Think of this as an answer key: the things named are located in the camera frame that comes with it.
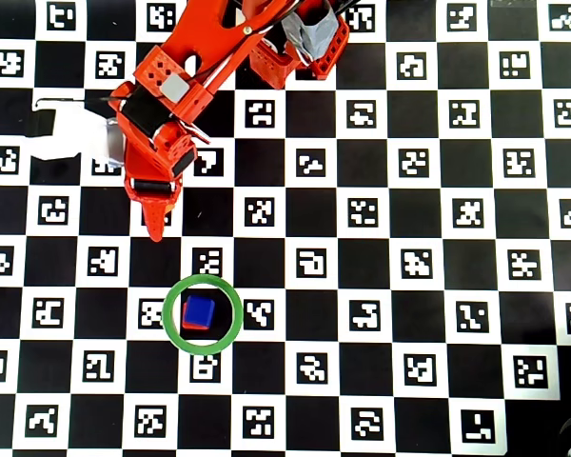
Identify thin black camera cable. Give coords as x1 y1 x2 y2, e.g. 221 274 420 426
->
33 96 125 104

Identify green ring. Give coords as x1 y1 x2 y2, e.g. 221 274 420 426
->
162 273 245 356

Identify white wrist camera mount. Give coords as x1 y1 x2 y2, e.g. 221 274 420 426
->
26 97 125 168

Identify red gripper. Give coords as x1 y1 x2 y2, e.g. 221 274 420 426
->
122 122 200 244

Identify small grey box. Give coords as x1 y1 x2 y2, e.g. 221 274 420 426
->
160 73 191 102

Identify red cube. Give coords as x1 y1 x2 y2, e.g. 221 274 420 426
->
180 302 213 332

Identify blue cube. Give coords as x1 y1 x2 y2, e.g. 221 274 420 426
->
184 294 216 328

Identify checkerboard marker mat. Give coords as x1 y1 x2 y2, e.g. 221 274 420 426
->
0 0 571 452

